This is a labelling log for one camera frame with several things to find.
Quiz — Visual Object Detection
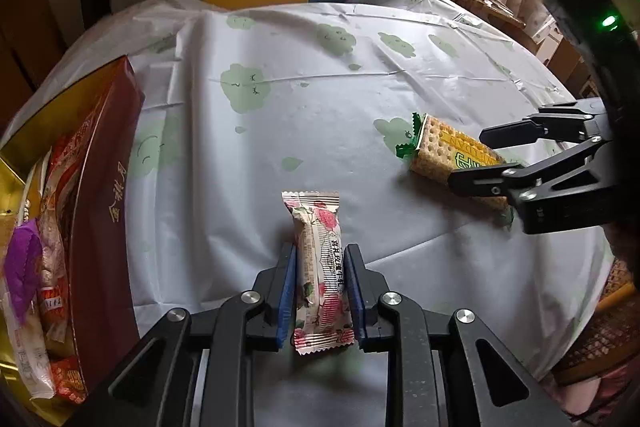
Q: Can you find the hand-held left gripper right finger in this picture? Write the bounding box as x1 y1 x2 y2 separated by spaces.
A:
345 243 571 427

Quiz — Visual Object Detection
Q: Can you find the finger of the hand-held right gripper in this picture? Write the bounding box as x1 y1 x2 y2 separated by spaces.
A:
479 101 608 152
446 137 608 208

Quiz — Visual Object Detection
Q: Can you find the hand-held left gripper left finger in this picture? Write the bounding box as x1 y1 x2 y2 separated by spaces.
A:
70 242 298 427

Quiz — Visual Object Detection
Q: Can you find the pink floral snack bar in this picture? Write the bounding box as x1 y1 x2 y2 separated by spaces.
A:
281 190 355 356

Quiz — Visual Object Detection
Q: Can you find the yellow green cracker packet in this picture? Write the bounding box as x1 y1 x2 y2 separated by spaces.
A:
395 112 516 228

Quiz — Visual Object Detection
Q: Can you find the gold tin box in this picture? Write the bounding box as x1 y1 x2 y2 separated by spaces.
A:
0 56 146 427

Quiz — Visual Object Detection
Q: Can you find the large red silver snack bag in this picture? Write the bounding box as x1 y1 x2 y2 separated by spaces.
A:
37 107 116 358

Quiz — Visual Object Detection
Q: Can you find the white red speckled snack packet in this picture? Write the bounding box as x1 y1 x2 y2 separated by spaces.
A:
0 297 56 400

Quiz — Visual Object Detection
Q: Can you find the purple snack packet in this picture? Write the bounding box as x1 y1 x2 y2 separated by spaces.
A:
2 217 46 325

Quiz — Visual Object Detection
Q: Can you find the white carton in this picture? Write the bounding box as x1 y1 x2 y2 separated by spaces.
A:
532 14 566 62

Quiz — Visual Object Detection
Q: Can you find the brown wooden cabinet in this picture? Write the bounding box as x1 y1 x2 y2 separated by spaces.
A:
547 38 598 100

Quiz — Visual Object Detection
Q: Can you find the wooden bedside table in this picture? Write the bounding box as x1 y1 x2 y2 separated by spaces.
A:
400 0 528 42

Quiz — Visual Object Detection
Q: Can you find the wicker chair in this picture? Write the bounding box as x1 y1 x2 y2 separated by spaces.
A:
550 257 640 388

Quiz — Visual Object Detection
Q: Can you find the pink cloth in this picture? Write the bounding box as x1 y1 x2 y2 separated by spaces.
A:
545 367 636 423

